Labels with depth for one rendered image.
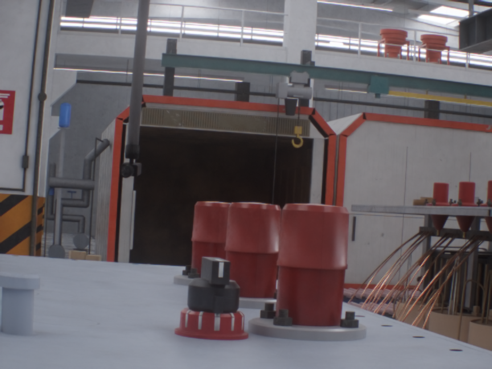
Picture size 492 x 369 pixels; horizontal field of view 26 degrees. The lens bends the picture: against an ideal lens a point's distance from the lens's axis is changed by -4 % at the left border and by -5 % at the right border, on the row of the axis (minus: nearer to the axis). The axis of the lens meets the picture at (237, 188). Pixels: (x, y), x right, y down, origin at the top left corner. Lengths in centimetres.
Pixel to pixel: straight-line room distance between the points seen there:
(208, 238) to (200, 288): 70
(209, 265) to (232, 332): 7
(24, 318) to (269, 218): 54
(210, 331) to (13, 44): 1079
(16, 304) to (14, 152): 1072
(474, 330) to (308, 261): 261
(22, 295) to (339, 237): 34
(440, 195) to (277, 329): 300
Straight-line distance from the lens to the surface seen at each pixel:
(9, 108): 1170
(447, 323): 400
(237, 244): 143
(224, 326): 104
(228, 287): 105
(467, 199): 380
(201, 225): 175
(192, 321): 105
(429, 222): 460
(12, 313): 97
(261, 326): 110
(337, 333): 109
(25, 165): 1161
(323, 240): 110
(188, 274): 174
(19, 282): 96
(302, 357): 95
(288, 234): 111
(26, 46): 1177
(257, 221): 142
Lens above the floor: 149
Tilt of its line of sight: 1 degrees up
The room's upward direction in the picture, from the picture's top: 4 degrees clockwise
